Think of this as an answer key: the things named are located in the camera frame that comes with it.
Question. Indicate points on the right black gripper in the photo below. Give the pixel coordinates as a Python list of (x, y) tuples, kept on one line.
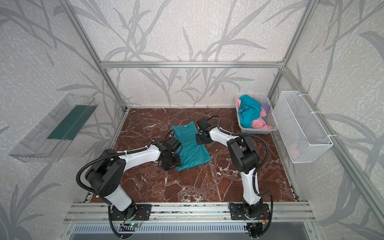
[(202, 138)]

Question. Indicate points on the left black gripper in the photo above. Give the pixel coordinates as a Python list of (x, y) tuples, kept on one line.
[(171, 159)]

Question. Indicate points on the teal printed t-shirt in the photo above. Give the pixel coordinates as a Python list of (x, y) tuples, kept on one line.
[(191, 154)]

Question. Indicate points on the white plastic laundry basket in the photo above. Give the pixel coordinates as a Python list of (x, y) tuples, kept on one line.
[(269, 118)]

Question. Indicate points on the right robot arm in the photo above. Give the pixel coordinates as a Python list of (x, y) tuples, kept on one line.
[(245, 157)]

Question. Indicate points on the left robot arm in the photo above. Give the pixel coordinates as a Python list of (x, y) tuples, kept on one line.
[(103, 175)]

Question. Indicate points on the teal t-shirt in basket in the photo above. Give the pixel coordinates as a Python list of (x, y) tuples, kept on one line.
[(249, 110)]

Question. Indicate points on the pink t-shirt in basket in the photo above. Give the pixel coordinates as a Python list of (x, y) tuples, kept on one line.
[(259, 123)]

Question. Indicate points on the purple t-shirt in basket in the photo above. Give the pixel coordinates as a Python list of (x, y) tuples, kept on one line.
[(266, 107)]

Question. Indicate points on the green circuit board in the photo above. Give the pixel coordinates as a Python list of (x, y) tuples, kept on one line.
[(131, 225)]

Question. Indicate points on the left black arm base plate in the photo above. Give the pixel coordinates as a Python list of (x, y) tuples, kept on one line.
[(135, 212)]

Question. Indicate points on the slotted white cable duct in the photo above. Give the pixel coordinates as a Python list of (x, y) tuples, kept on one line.
[(161, 228)]

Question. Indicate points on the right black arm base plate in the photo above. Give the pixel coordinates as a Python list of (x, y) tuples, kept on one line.
[(237, 211)]

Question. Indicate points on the pink item in wire basket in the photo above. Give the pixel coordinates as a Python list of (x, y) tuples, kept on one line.
[(293, 150)]

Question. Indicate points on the aluminium frame crossbar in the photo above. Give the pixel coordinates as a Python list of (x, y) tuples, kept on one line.
[(126, 64)]

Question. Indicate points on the white wire mesh basket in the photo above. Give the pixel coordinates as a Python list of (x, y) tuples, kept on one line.
[(298, 123)]

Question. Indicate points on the aluminium front rail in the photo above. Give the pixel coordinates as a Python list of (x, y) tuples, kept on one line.
[(190, 213)]

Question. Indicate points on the clear plastic wall tray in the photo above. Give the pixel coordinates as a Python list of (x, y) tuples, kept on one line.
[(47, 142)]

